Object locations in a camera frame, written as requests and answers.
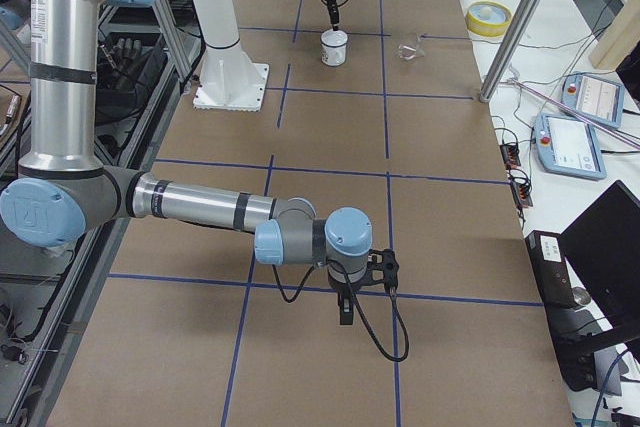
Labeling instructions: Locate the aluminium frame post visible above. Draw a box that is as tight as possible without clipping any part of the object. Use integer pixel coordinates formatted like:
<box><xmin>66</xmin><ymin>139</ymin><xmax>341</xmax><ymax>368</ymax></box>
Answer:
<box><xmin>479</xmin><ymin>0</ymin><xmax>540</xmax><ymax>103</ymax></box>

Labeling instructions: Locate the near orange terminal block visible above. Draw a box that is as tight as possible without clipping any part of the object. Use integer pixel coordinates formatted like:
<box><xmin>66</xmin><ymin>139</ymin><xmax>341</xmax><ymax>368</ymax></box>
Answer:
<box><xmin>510</xmin><ymin>178</ymin><xmax>533</xmax><ymax>209</ymax></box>

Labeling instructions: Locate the black mini computer box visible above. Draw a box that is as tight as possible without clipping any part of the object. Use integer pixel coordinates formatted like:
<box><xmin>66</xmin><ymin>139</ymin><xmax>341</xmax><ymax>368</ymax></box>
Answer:
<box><xmin>525</xmin><ymin>230</ymin><xmax>580</xmax><ymax>309</ymax></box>

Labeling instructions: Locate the yellow tape roll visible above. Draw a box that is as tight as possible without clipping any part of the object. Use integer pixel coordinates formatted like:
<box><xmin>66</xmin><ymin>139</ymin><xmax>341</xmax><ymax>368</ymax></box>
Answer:
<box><xmin>465</xmin><ymin>1</ymin><xmax>512</xmax><ymax>38</ymax></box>

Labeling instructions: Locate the white mug lid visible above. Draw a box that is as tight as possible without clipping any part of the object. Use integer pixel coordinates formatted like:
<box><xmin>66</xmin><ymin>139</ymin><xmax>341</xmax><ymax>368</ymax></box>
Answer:
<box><xmin>321</xmin><ymin>29</ymin><xmax>348</xmax><ymax>48</ymax></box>

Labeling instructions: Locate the white enamel mug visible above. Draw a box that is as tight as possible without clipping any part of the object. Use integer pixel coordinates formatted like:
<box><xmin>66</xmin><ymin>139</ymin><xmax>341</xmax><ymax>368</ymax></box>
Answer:
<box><xmin>321</xmin><ymin>42</ymin><xmax>348</xmax><ymax>67</ymax></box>

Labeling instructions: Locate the far teach pendant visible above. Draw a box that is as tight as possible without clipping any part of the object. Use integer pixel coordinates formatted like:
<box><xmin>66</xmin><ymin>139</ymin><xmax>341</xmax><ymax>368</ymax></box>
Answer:
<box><xmin>562</xmin><ymin>73</ymin><xmax>624</xmax><ymax>129</ymax></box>

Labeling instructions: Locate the pink green reacher stick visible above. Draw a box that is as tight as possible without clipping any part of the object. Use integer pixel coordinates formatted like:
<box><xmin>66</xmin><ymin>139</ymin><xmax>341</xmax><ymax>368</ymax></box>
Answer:
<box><xmin>506</xmin><ymin>77</ymin><xmax>640</xmax><ymax>150</ymax></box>

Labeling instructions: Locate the teach pendant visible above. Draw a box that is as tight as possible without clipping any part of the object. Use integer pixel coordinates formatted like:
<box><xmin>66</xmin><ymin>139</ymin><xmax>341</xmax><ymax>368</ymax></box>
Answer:
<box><xmin>562</xmin><ymin>73</ymin><xmax>624</xmax><ymax>129</ymax></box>
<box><xmin>533</xmin><ymin>113</ymin><xmax>607</xmax><ymax>180</ymax></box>

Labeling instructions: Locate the black monitor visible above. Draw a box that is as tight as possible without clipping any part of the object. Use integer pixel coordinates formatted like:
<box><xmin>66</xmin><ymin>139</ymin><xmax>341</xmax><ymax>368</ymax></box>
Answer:
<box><xmin>559</xmin><ymin>180</ymin><xmax>639</xmax><ymax>358</ymax></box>

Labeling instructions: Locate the far orange terminal block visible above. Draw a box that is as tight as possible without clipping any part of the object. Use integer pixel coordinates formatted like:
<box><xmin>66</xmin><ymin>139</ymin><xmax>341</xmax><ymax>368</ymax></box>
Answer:
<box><xmin>499</xmin><ymin>142</ymin><xmax>521</xmax><ymax>169</ymax></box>

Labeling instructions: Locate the near teach pendant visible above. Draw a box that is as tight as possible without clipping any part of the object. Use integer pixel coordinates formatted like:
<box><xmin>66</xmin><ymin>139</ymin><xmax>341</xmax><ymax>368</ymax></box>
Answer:
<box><xmin>533</xmin><ymin>113</ymin><xmax>607</xmax><ymax>180</ymax></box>

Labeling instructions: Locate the orange terminal block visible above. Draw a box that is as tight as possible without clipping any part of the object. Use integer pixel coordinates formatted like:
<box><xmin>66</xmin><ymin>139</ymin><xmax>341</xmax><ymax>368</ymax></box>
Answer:
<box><xmin>510</xmin><ymin>178</ymin><xmax>533</xmax><ymax>209</ymax></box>
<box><xmin>499</xmin><ymin>142</ymin><xmax>521</xmax><ymax>169</ymax></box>

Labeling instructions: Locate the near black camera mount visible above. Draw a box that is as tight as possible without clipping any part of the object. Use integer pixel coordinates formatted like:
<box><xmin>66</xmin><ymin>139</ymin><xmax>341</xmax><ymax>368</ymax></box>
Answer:
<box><xmin>363</xmin><ymin>249</ymin><xmax>399</xmax><ymax>294</ymax></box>

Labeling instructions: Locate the white camera stand post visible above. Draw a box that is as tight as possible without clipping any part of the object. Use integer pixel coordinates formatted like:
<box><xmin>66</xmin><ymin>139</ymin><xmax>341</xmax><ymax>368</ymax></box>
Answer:
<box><xmin>193</xmin><ymin>0</ymin><xmax>269</xmax><ymax>112</ymax></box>

